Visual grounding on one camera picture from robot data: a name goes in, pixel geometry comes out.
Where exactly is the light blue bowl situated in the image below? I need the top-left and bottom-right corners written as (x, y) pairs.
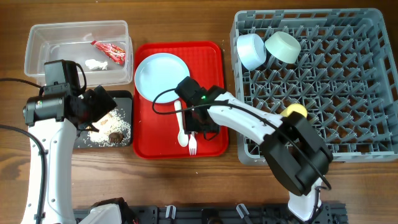
top-left (237, 34), bottom-right (266, 70)

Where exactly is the yellow plastic cup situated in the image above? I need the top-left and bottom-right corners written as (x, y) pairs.
top-left (280, 103), bottom-right (308, 118)

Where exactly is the mint green bowl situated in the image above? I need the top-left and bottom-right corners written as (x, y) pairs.
top-left (264, 31), bottom-right (301, 63)

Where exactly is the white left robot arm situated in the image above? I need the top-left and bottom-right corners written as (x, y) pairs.
top-left (22, 84), bottom-right (117, 223)

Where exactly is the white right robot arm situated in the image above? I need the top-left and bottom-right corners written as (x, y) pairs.
top-left (176, 86), bottom-right (333, 222)

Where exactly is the black food waste tray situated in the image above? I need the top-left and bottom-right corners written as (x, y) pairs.
top-left (74, 90), bottom-right (133, 149)

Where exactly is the clear plastic waste bin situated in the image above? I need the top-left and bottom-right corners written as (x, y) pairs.
top-left (24, 20), bottom-right (134, 87)

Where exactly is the grey plastic dishwasher rack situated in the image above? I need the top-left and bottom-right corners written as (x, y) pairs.
top-left (230, 8), bottom-right (397, 162)

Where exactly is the white plastic fork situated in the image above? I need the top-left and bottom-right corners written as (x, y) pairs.
top-left (188, 132), bottom-right (197, 156)

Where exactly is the white plastic spoon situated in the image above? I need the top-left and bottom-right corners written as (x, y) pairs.
top-left (174, 100), bottom-right (189, 147)

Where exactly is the spilled white rice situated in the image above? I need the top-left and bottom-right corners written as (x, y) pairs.
top-left (87, 109), bottom-right (131, 147)

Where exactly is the red plastic tray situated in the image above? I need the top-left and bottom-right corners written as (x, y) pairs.
top-left (132, 41), bottom-right (229, 159)

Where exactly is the brown food scrap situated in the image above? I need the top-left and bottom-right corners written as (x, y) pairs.
top-left (108, 132), bottom-right (124, 144)

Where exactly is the crumpled white tissue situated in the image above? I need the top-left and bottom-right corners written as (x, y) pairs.
top-left (85, 59), bottom-right (108, 70)

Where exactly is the light blue plate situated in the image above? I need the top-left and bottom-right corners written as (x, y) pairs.
top-left (134, 53), bottom-right (190, 102)

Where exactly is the red snack wrapper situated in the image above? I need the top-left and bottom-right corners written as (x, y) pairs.
top-left (91, 40), bottom-right (126, 65)

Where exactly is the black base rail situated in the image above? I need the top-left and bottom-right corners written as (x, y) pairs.
top-left (73, 197), bottom-right (348, 224)

